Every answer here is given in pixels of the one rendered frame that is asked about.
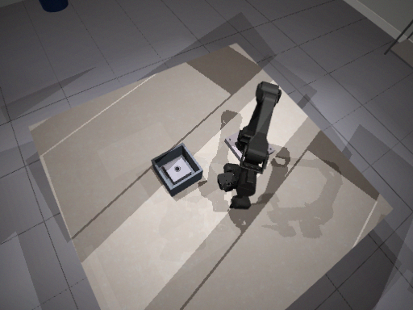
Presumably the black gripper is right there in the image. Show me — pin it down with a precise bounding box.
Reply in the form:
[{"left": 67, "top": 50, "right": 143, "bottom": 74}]
[{"left": 223, "top": 163, "right": 252, "bottom": 210}]

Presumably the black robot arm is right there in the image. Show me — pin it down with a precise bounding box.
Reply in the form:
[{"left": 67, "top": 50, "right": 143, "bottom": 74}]
[{"left": 217, "top": 82, "right": 282, "bottom": 197}]

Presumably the white square plate with hole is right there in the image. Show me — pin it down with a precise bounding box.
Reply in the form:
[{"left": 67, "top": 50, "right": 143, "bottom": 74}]
[{"left": 163, "top": 157, "right": 191, "bottom": 185}]

